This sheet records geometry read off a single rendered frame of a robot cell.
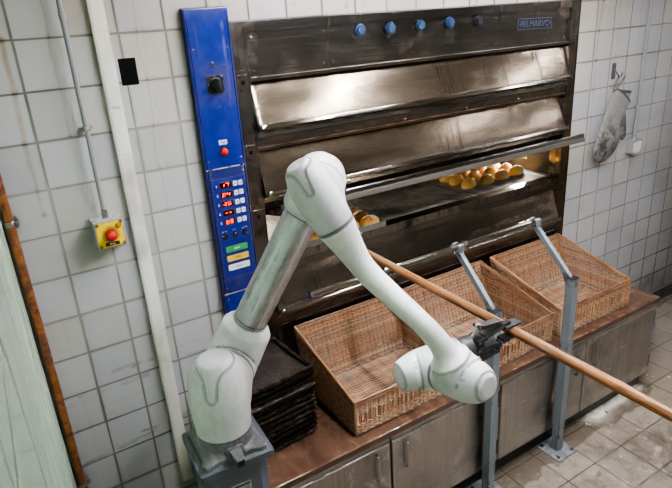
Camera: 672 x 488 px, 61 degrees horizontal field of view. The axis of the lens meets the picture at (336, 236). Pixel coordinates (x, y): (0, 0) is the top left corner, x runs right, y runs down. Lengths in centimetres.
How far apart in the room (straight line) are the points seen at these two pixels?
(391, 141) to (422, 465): 139
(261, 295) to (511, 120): 186
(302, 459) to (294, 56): 152
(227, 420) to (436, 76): 178
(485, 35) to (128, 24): 162
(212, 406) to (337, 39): 149
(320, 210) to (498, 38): 183
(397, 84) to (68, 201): 140
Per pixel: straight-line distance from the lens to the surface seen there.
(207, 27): 213
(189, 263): 226
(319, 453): 229
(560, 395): 306
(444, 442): 264
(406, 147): 264
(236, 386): 158
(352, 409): 229
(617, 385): 162
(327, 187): 135
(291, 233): 155
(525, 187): 328
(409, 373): 154
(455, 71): 281
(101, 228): 206
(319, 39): 237
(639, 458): 334
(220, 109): 215
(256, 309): 166
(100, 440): 250
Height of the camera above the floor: 210
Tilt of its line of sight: 21 degrees down
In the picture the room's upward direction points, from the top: 4 degrees counter-clockwise
